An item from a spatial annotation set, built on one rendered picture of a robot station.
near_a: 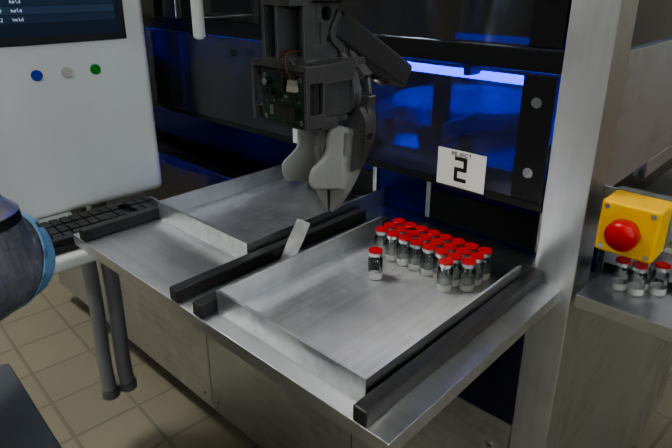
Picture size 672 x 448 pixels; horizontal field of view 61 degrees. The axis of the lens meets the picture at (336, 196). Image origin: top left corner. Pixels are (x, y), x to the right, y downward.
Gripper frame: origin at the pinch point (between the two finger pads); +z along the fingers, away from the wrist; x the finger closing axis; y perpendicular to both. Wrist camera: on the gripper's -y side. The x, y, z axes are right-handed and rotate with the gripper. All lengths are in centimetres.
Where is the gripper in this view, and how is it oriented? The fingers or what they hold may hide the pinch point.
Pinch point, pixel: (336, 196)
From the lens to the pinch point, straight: 57.2
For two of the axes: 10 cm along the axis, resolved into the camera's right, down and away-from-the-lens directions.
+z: 0.0, 9.3, 3.6
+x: 7.3, 2.5, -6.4
